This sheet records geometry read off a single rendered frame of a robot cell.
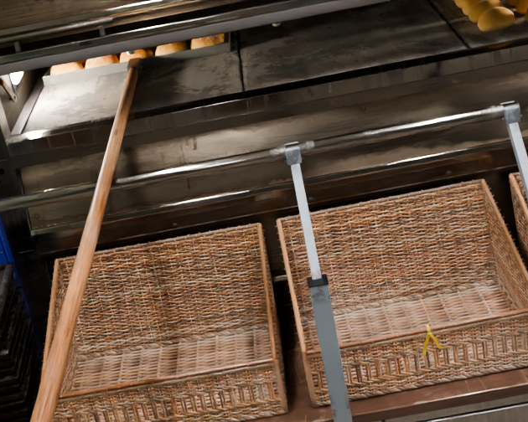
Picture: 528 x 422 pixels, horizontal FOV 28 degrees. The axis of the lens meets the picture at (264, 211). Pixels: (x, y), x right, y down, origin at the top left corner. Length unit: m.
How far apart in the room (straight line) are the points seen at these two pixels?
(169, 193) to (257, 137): 0.27
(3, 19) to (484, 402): 1.43
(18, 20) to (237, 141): 0.62
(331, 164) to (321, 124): 0.11
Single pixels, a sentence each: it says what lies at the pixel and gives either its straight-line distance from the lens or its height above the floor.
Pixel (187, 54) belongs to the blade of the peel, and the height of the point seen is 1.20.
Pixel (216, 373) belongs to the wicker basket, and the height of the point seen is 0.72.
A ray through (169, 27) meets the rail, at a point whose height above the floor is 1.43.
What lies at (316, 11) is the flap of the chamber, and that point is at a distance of 2.43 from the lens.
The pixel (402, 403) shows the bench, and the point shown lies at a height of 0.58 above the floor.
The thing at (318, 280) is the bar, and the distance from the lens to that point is 2.19.
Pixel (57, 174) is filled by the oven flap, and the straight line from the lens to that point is 2.75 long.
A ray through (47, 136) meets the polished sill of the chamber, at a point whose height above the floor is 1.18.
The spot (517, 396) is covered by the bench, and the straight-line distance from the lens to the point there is 2.48.
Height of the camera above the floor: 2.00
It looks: 24 degrees down
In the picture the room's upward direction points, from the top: 11 degrees counter-clockwise
